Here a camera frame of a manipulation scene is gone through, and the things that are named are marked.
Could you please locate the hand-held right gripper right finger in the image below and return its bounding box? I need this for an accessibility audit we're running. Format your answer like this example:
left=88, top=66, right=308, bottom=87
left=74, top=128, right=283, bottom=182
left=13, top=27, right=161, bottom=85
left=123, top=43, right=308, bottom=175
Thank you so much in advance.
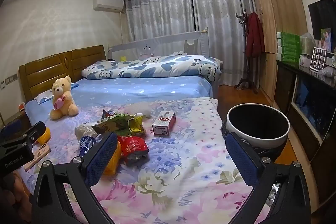
left=225, top=132, right=312, bottom=224

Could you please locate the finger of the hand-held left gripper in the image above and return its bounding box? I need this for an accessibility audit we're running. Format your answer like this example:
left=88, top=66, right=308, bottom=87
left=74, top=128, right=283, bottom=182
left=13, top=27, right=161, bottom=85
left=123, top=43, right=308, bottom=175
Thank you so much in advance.
left=0, top=119, right=22, bottom=137
left=26, top=121, right=47, bottom=145

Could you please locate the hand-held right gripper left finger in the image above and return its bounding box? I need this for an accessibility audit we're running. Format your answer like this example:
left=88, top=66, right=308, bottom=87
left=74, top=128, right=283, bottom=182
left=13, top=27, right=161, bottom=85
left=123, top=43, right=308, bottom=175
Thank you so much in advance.
left=31, top=132, right=124, bottom=224

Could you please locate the small yellow container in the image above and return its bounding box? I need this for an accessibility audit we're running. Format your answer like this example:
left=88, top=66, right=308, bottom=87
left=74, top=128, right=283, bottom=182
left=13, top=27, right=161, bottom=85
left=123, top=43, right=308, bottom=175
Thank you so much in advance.
left=37, top=126, right=51, bottom=144

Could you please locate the yellow snack packet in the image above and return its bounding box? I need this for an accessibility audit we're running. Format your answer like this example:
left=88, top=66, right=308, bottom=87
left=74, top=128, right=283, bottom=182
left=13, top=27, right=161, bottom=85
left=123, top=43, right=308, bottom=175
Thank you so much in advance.
left=102, top=140, right=122, bottom=176

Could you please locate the blue wrapper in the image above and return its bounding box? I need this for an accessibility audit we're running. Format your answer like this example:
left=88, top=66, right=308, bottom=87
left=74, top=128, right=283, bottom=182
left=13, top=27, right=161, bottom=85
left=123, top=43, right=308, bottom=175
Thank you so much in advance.
left=79, top=135, right=99, bottom=157

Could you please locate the brown printed card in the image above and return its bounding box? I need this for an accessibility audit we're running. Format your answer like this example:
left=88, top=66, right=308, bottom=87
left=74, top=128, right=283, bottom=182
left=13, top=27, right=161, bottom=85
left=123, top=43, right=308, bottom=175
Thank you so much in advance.
left=24, top=144, right=51, bottom=172

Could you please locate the red snack bag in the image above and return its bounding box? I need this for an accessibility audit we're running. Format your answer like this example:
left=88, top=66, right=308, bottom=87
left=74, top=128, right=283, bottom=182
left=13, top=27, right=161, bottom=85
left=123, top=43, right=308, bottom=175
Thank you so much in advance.
left=117, top=135, right=150, bottom=161

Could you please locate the green snack bag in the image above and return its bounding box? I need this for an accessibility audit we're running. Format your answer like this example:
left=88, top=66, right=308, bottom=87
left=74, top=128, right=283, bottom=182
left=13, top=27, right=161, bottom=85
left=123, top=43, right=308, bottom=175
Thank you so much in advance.
left=91, top=110, right=146, bottom=136

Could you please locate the black bin with white rim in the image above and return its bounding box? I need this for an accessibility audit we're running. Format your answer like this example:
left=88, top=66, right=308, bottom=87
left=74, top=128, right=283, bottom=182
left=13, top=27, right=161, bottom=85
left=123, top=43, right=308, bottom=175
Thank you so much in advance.
left=222, top=104, right=290, bottom=161

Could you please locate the white foam fruit net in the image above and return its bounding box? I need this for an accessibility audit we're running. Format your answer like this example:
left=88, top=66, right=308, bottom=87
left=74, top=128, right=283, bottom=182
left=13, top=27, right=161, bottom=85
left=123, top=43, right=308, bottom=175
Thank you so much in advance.
left=123, top=102, right=153, bottom=119

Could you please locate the white and red small box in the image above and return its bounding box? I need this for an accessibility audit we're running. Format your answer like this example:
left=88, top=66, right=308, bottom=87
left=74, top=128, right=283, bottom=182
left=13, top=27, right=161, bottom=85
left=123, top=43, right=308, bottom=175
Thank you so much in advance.
left=152, top=110, right=176, bottom=136

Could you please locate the wooden nightstand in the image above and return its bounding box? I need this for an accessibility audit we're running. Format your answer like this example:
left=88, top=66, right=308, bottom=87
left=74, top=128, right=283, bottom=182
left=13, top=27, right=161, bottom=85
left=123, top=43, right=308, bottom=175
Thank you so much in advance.
left=0, top=106, right=30, bottom=130

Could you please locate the white printed pillow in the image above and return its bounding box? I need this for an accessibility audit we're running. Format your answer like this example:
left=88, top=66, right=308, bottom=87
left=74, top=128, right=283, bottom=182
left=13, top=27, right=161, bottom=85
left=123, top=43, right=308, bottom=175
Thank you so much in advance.
left=34, top=90, right=53, bottom=105

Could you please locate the yellow teddy bear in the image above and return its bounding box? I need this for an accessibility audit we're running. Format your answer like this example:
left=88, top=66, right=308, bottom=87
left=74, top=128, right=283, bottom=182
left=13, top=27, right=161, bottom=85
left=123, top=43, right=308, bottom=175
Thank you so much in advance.
left=49, top=76, right=79, bottom=120

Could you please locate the wooden headboard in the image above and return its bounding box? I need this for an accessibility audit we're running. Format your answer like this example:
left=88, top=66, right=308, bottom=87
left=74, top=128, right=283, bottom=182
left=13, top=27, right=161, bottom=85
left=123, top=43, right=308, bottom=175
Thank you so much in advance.
left=18, top=45, right=107, bottom=104

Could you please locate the floral blanket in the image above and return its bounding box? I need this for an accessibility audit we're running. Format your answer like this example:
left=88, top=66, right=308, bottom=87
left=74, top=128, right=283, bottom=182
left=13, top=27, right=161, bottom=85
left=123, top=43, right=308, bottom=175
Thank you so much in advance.
left=25, top=97, right=271, bottom=224

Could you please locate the bed with blue sheet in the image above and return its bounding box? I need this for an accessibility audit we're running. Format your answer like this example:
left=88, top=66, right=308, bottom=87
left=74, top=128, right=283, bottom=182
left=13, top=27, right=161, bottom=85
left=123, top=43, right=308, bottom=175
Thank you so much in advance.
left=25, top=74, right=219, bottom=130

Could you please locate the dark cabinet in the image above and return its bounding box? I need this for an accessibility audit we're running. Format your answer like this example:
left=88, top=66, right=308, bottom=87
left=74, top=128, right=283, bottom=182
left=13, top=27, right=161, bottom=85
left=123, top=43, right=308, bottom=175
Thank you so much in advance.
left=276, top=59, right=336, bottom=161

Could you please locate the blue and white printed quilt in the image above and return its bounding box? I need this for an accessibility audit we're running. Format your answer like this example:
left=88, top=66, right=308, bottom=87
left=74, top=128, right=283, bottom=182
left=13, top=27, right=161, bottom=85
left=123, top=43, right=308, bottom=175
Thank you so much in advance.
left=81, top=55, right=224, bottom=83

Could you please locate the stack of green tissue packs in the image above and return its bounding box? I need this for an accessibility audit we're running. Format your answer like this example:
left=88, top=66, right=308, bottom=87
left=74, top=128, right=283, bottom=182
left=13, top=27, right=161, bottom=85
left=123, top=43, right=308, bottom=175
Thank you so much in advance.
left=276, top=32, right=301, bottom=62

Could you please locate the white cloth bundle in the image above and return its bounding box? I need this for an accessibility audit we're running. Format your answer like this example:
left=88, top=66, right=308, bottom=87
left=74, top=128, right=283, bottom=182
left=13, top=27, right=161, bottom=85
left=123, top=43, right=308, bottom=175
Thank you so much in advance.
left=319, top=66, right=335, bottom=79

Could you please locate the red jacket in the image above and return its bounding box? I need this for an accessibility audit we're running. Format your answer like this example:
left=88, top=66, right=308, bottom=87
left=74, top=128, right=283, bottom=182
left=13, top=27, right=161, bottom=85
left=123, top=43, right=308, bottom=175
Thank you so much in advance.
left=245, top=12, right=265, bottom=58

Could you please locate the clear plastic bag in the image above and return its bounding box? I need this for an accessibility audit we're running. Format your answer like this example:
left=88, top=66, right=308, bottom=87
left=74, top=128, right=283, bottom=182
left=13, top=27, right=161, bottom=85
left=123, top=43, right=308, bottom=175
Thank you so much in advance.
left=299, top=32, right=317, bottom=65

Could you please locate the grey patterned curtain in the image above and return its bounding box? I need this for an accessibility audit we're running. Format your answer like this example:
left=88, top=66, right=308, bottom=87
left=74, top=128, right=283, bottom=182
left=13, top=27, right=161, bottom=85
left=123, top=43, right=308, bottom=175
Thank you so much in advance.
left=189, top=0, right=256, bottom=85
left=125, top=0, right=196, bottom=43

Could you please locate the framed photo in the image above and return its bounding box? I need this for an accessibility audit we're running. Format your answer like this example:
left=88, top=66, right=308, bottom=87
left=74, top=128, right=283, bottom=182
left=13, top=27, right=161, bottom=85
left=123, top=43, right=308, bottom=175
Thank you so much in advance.
left=320, top=28, right=332, bottom=52

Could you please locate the white air conditioner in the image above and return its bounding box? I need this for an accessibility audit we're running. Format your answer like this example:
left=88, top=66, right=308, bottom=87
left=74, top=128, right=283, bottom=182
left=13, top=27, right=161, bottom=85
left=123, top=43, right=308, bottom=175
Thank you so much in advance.
left=93, top=0, right=124, bottom=12

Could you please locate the wooden wardrobe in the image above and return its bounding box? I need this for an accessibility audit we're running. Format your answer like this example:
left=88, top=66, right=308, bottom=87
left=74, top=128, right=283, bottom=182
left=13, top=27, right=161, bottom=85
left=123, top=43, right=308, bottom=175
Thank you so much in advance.
left=251, top=0, right=307, bottom=106

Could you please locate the black television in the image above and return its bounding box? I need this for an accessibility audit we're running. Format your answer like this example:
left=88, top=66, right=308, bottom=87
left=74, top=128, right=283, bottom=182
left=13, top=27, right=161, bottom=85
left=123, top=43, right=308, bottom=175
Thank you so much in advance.
left=308, top=0, right=336, bottom=52

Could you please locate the wall switch panel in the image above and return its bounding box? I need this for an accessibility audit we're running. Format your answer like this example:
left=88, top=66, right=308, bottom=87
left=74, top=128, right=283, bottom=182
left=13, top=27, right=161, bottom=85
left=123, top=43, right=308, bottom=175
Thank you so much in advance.
left=0, top=74, right=19, bottom=90

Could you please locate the photo sheet frame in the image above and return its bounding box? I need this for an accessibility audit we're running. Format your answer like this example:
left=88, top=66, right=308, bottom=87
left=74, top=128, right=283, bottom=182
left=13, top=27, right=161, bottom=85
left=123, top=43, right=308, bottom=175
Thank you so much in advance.
left=310, top=47, right=327, bottom=72

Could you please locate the grey bed guard rail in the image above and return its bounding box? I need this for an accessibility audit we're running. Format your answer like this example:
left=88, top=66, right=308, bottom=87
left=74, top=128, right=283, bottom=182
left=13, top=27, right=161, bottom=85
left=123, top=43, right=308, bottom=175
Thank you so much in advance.
left=108, top=28, right=209, bottom=62

